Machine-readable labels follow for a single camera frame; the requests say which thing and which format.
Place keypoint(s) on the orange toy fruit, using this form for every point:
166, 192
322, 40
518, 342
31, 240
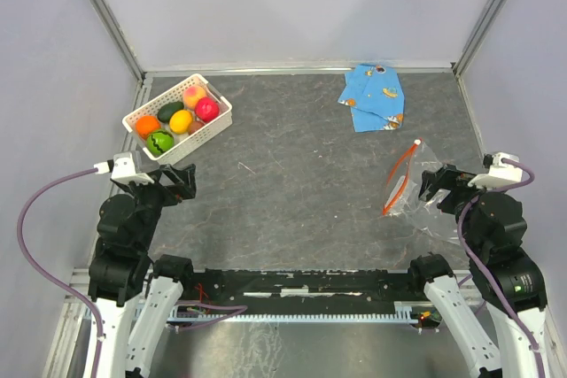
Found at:
146, 125

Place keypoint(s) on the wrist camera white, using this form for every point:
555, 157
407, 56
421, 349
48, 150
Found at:
498, 173
125, 168

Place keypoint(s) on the yellow lemon toy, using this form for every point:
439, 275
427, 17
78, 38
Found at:
180, 121

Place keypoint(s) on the green watermelon toy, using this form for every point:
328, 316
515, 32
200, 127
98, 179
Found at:
159, 142

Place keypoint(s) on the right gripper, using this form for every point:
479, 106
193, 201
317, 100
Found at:
446, 176

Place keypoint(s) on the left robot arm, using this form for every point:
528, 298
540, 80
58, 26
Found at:
134, 295

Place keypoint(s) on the aluminium frame rail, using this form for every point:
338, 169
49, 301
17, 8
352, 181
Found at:
379, 284

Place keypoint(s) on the clear zip top bag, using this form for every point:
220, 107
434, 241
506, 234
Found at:
401, 195

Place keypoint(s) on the peach toy fruit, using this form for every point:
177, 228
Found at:
192, 95

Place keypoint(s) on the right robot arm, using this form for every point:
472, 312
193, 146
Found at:
490, 228

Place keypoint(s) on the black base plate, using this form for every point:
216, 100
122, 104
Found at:
325, 305

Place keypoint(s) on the light blue cable duct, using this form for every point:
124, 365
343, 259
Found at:
402, 315

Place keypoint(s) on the dark green avocado toy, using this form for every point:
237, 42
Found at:
166, 111

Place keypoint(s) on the white plastic basket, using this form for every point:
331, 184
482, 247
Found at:
184, 144

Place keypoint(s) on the red apple toy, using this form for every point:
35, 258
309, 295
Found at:
206, 109

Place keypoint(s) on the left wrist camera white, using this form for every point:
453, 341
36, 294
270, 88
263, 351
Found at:
125, 168

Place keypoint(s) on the blue patterned cloth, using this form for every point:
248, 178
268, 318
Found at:
375, 98

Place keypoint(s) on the brown egg toy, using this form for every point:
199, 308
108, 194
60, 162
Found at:
194, 127

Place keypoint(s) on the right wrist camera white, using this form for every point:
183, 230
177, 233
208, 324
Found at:
498, 173

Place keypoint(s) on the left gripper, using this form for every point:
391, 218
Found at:
183, 186

